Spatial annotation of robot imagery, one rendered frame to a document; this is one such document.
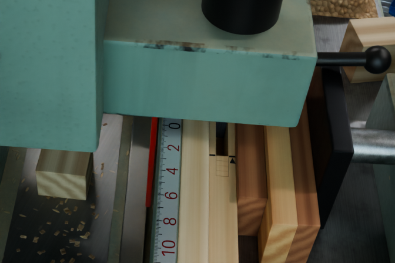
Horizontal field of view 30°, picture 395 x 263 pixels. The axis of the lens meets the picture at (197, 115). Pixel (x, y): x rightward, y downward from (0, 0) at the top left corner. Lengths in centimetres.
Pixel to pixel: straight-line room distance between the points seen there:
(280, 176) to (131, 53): 13
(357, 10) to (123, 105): 31
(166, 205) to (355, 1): 33
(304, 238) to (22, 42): 22
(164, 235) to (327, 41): 30
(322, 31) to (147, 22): 27
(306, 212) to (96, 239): 22
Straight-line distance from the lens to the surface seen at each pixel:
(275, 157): 51
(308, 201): 50
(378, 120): 59
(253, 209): 51
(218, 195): 50
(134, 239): 63
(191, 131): 52
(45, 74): 44
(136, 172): 67
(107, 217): 66
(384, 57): 52
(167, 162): 50
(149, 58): 47
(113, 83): 49
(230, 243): 48
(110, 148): 70
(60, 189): 66
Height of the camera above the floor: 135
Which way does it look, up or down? 48 degrees down
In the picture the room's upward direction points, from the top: 8 degrees clockwise
